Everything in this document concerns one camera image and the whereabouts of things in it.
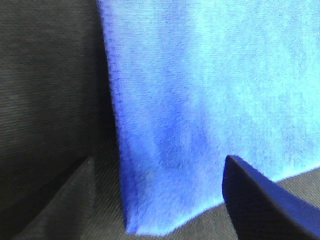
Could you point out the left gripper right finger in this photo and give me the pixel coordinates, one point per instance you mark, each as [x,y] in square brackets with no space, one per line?
[260,209]

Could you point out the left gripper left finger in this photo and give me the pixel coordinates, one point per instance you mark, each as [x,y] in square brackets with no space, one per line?
[66,215]

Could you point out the blue microfiber towel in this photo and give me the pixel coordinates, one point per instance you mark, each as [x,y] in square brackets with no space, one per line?
[193,81]

